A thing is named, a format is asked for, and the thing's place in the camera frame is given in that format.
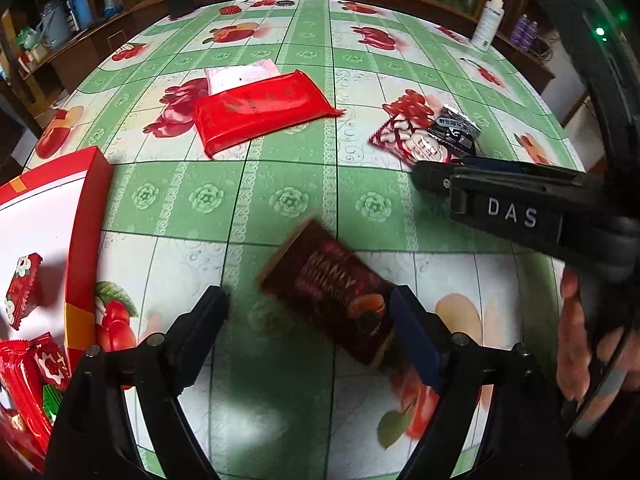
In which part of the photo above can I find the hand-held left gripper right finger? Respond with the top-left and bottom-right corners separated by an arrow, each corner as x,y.
390,285 -> 571,480

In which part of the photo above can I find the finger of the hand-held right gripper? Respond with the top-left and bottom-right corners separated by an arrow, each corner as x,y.
461,155 -> 603,178
411,159 -> 456,193

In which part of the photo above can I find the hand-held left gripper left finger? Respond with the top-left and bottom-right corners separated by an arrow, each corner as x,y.
45,285 -> 231,480

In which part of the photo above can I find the red white heart-print snack packet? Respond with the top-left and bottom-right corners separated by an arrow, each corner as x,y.
369,112 -> 463,166

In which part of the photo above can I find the dark red snack packet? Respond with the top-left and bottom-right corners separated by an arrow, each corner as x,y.
259,217 -> 398,367

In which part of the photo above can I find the red floral snack packet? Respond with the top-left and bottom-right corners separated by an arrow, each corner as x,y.
4,252 -> 43,331
30,332 -> 71,393

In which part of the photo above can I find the green candy wrapper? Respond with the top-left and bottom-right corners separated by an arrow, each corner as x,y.
42,384 -> 65,423

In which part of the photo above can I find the shiny red snack packet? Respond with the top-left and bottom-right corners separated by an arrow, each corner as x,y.
0,340 -> 53,453

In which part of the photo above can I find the red cardboard box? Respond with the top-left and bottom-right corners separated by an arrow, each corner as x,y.
0,146 -> 116,476

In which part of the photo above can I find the person's right hand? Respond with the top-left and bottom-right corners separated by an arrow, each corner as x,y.
556,266 -> 640,403

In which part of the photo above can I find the small black snack packet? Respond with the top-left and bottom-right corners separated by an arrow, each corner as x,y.
427,104 -> 482,157

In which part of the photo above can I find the green fruit-print tablecloth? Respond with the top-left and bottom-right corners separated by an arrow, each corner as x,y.
22,0 -> 588,480

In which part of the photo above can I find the white spray bottle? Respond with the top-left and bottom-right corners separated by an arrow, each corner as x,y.
470,0 -> 506,53

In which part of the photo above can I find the large red plastic packet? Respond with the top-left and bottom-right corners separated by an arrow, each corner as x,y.
192,70 -> 346,158

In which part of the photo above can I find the white pink packet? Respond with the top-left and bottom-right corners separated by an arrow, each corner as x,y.
204,59 -> 278,96

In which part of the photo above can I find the grey kettle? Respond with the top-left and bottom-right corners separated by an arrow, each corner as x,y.
37,0 -> 71,48

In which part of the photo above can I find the blue thermos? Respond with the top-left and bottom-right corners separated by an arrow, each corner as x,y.
67,0 -> 93,28

